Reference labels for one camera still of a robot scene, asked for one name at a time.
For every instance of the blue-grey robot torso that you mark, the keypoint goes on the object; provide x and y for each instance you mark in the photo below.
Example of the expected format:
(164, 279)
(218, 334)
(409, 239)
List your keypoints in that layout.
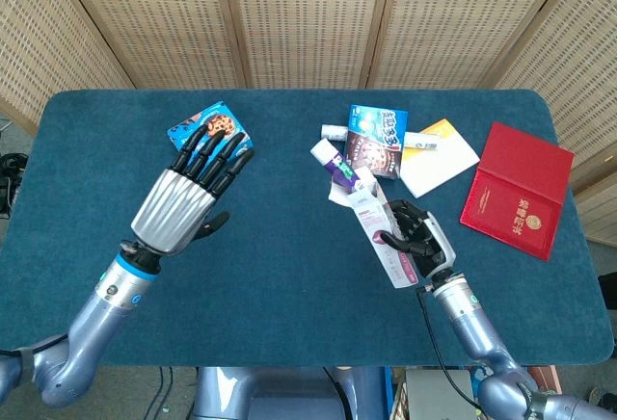
(270, 391)

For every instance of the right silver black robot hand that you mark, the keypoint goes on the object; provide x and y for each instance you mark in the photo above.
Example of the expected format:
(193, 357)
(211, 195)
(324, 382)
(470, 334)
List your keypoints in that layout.
(429, 242)

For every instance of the floral toothpaste carton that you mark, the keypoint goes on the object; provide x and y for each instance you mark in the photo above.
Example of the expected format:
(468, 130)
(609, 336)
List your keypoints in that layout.
(371, 213)

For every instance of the black equipment on floor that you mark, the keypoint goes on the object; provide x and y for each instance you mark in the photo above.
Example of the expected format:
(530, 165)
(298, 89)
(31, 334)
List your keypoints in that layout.
(9, 179)

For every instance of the red certificate folder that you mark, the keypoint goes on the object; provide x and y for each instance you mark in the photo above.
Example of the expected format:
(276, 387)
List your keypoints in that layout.
(511, 189)

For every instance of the woven bamboo folding screen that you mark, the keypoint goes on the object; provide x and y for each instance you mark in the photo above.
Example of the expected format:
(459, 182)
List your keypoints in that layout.
(308, 15)

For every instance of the grey laptop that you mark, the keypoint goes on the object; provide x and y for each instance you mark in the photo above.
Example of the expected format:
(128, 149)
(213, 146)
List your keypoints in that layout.
(434, 396)

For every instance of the white yellow paper pad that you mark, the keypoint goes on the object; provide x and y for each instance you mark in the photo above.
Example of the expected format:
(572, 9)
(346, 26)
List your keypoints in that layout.
(438, 169)

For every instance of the teal table cloth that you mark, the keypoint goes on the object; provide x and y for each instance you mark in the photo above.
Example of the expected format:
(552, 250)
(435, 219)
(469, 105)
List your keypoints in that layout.
(289, 304)

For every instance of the white tube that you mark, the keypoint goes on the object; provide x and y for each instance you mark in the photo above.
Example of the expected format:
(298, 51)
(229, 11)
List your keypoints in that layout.
(332, 132)

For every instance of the purple toothpaste tube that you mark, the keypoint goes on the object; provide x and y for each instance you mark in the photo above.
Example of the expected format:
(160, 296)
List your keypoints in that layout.
(337, 165)

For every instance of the blue and brown cookie box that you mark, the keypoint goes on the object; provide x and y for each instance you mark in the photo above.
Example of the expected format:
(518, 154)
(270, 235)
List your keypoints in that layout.
(373, 150)

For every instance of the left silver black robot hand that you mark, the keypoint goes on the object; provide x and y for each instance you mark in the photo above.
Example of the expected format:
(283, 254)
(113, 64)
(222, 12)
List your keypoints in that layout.
(173, 213)

